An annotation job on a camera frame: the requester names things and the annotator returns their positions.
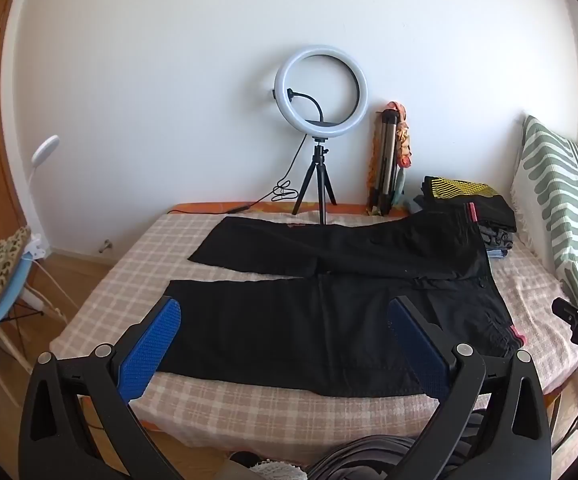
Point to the black pants with red trim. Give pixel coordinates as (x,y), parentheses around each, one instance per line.
(279,330)

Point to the folded metal tripod stand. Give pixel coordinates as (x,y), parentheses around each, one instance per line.
(386,160)

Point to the person's striped dark clothing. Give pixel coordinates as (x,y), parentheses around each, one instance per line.
(369,452)

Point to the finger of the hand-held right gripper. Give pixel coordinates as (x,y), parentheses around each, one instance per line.
(566,310)

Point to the pink plaid blanket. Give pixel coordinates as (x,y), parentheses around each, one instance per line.
(119,280)

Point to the small black tripod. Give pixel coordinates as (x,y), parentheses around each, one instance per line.
(320,170)

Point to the white clamp lamp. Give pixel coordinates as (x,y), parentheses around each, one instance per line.
(45,149)

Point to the folded silver tripod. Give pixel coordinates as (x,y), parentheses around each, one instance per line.
(404,140)

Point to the folded blue jeans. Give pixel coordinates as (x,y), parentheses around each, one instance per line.
(499,253)

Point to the metal door stop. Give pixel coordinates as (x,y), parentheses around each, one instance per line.
(105,246)

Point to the black garment with yellow mesh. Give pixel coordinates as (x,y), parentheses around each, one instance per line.
(494,207)

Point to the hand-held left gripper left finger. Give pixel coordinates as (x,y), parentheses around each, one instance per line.
(153,347)

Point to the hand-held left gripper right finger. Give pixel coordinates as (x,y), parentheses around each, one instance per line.
(419,352)

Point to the white fluffy slipper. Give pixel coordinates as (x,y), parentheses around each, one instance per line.
(274,470)

